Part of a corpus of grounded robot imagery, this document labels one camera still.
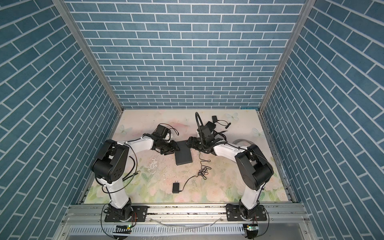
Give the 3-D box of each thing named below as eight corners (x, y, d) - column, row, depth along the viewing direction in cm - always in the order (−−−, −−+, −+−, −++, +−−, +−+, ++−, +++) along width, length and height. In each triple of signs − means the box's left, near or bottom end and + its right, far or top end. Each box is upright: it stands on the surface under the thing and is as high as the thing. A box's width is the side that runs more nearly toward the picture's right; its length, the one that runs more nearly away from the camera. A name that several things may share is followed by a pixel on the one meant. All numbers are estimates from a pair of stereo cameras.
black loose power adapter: (172, 193, 82) (172, 192, 80) (173, 182, 86) (173, 180, 84) (179, 193, 82) (178, 192, 80) (180, 182, 86) (179, 180, 84)
